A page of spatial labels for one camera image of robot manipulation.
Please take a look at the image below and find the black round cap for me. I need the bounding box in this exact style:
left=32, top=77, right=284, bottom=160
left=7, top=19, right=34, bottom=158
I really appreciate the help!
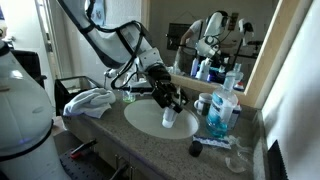
left=188, top=140, right=204, bottom=159

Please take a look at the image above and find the white folded towel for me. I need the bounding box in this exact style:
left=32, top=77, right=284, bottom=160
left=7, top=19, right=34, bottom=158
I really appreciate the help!
left=62, top=87, right=117, bottom=119

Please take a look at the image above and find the white sink basin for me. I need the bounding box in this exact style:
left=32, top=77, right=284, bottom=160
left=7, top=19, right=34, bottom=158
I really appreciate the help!
left=123, top=98, right=201, bottom=141

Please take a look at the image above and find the white sunscreen tube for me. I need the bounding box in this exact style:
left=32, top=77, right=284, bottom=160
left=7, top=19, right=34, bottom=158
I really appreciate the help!
left=161, top=105, right=179, bottom=130

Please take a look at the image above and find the large white robot base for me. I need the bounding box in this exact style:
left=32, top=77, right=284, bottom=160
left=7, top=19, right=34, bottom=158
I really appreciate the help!
left=0, top=39, right=72, bottom=180

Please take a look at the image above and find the red handled tool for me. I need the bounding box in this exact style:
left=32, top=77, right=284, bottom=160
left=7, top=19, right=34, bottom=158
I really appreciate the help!
left=69, top=138, right=98, bottom=160

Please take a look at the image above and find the black comb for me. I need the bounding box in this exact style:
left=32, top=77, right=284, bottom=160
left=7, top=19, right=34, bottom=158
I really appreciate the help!
left=267, top=140, right=290, bottom=180

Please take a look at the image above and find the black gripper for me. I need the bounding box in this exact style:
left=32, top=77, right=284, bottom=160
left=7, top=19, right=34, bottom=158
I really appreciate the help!
left=146, top=63, right=190, bottom=115

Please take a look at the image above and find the blue mouthwash bottle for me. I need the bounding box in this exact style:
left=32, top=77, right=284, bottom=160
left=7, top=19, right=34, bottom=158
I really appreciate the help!
left=205, top=75, right=240, bottom=139

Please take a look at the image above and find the white bottle with blue label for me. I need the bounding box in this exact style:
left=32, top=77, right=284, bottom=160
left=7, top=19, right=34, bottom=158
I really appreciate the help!
left=227, top=102, right=243, bottom=132

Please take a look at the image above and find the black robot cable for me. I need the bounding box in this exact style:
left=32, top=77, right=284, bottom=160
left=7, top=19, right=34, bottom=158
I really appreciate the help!
left=109, top=20, right=155, bottom=95

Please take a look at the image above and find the clear plastic wrapper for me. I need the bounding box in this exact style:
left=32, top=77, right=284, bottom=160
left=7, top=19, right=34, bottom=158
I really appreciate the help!
left=225, top=135, right=255, bottom=175

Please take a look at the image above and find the black box with mirrored lid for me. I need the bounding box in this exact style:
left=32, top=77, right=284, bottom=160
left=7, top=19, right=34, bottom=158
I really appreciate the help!
left=54, top=75, right=104, bottom=116

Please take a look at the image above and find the black perforated board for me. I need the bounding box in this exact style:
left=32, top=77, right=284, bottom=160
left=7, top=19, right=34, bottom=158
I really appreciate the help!
left=58, top=148, right=116, bottom=180

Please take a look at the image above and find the wood framed mirror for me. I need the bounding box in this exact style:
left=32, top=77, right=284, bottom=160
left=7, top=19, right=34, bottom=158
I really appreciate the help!
left=139, top=0, right=315, bottom=110

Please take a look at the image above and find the white mug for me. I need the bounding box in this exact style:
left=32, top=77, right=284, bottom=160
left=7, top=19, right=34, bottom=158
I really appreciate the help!
left=193, top=92, right=214, bottom=117

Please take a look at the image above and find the black office chair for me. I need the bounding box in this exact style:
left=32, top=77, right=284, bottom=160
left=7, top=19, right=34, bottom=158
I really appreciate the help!
left=9, top=49, right=48, bottom=90

